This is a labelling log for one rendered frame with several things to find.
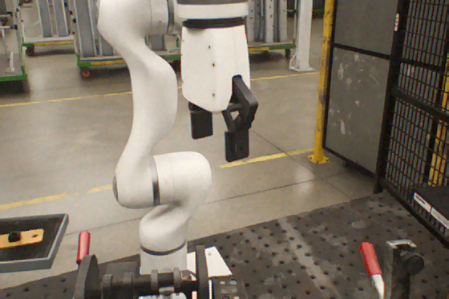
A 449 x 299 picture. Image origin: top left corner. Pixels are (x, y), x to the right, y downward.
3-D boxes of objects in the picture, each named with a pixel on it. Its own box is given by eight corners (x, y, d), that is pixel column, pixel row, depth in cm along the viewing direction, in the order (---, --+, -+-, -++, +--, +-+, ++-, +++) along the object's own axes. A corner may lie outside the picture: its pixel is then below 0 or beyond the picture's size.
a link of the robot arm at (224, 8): (163, -6, 52) (165, 20, 53) (196, -3, 45) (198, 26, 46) (223, -9, 56) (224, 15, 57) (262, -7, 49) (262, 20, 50)
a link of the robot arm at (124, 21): (188, 210, 101) (117, 222, 96) (176, 188, 111) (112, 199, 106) (178, -15, 85) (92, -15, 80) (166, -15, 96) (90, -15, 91)
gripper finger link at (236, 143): (222, 109, 50) (224, 161, 53) (236, 115, 48) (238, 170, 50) (245, 104, 52) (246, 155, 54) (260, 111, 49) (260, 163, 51)
